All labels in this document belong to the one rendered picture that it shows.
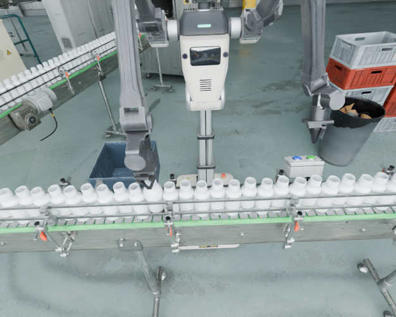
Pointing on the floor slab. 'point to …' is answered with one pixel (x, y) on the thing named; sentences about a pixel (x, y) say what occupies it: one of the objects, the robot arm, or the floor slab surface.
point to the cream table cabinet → (1, 55)
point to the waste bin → (349, 131)
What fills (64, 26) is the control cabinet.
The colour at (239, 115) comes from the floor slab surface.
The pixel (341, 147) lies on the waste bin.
